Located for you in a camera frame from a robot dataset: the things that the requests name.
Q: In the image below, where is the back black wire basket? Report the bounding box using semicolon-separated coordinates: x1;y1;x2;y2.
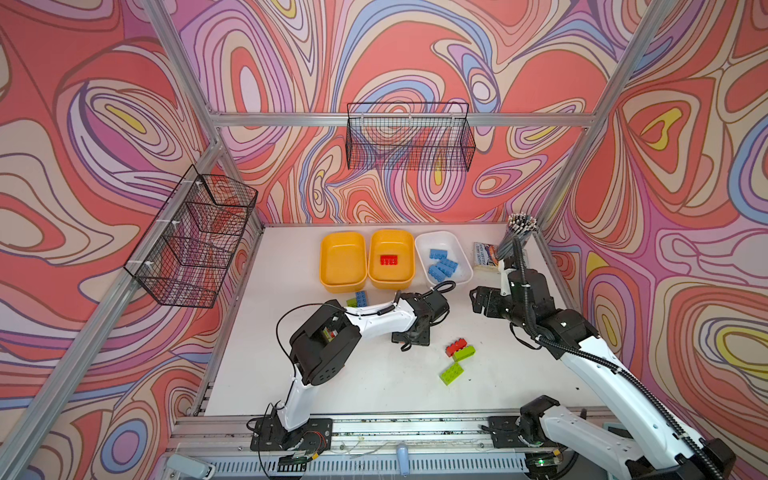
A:
345;100;476;172

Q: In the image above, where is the cup of pencils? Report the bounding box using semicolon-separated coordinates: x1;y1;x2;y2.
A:
496;213;538;269

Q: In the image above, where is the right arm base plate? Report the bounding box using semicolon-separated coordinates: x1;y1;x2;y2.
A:
484;415;543;448

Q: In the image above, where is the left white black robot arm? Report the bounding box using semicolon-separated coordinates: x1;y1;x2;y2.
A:
277;288;450;432

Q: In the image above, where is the paperback book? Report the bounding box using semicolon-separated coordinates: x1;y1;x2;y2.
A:
472;242;499;271

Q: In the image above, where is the left black wire basket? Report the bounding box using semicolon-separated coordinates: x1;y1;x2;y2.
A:
123;166;258;309

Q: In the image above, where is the white plastic bin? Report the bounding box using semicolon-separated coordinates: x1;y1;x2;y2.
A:
414;231;473;286

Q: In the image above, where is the black wire basket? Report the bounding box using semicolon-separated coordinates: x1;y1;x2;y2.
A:
123;166;258;309
345;100;476;172

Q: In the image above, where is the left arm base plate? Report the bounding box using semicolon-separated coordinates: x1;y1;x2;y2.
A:
246;415;333;453

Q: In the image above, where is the middle yellow plastic bin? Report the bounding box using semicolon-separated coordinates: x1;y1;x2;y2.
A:
368;229;415;290

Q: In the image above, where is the red lego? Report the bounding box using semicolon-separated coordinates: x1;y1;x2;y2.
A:
445;338;468;357
379;254;400;267

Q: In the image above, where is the green lego right front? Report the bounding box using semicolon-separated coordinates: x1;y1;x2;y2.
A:
439;362;464;386

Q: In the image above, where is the green lego right small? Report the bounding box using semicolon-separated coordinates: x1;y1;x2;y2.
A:
452;345;476;362

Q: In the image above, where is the yellow plastic bin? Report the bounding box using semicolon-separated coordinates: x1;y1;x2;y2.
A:
368;229;415;290
319;231;368;294

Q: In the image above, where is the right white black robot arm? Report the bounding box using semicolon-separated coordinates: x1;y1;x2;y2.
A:
469;269;736;479

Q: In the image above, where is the left yellow plastic bin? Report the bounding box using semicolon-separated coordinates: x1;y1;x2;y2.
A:
319;231;368;294

